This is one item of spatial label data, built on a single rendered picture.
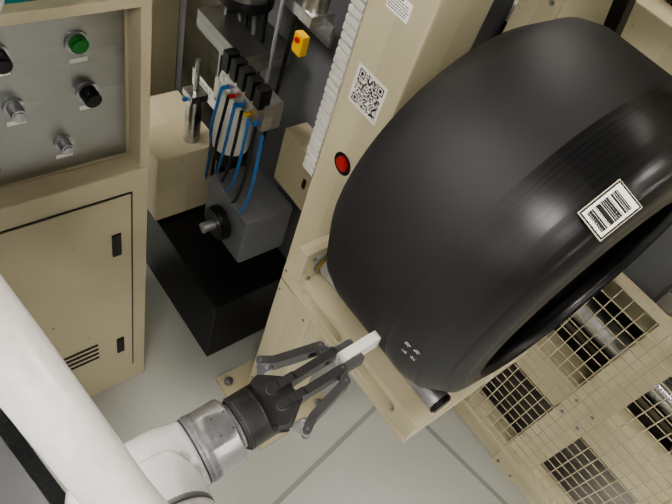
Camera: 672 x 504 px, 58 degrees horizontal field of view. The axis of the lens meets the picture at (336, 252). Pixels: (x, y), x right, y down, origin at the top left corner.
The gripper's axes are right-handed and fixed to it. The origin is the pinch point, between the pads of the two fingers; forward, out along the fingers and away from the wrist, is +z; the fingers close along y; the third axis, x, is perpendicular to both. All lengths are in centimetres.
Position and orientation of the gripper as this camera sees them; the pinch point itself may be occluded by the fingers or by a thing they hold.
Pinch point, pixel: (357, 349)
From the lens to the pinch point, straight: 88.3
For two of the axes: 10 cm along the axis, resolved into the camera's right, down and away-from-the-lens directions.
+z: 8.0, -4.2, 4.3
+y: -5.8, -7.2, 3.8
